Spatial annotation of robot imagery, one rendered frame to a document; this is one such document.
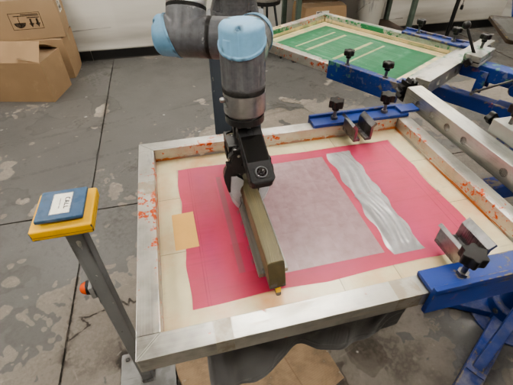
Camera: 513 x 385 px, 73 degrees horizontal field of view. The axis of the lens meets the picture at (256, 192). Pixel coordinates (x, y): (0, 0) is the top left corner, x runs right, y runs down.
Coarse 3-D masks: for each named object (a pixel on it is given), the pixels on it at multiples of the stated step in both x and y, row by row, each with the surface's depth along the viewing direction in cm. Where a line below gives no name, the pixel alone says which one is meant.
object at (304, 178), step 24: (360, 144) 100; (384, 144) 100; (192, 168) 91; (216, 168) 91; (288, 168) 91; (312, 168) 91; (336, 168) 91; (384, 168) 91; (408, 168) 91; (192, 192) 84; (216, 192) 84; (288, 192) 84; (312, 192) 84; (336, 192) 84; (216, 216) 78
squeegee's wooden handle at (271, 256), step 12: (252, 192) 69; (252, 204) 67; (252, 216) 65; (264, 216) 64; (252, 228) 69; (264, 228) 62; (264, 240) 60; (276, 240) 60; (264, 252) 58; (276, 252) 58; (264, 264) 60; (276, 264) 57; (276, 276) 59
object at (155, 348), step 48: (144, 144) 93; (192, 144) 93; (432, 144) 93; (144, 192) 78; (480, 192) 78; (144, 240) 68; (144, 288) 60; (384, 288) 60; (144, 336) 53; (192, 336) 53; (240, 336) 53; (288, 336) 57
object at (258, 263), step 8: (240, 200) 77; (240, 208) 75; (248, 224) 72; (248, 232) 70; (248, 240) 69; (256, 248) 67; (280, 248) 66; (256, 256) 66; (256, 264) 64; (264, 272) 63
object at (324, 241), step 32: (384, 192) 84; (416, 192) 84; (224, 224) 76; (288, 224) 76; (320, 224) 76; (352, 224) 76; (416, 224) 76; (448, 224) 76; (192, 256) 70; (224, 256) 70; (288, 256) 70; (320, 256) 70; (352, 256) 70; (384, 256) 70; (416, 256) 70; (192, 288) 64; (224, 288) 64; (256, 288) 64
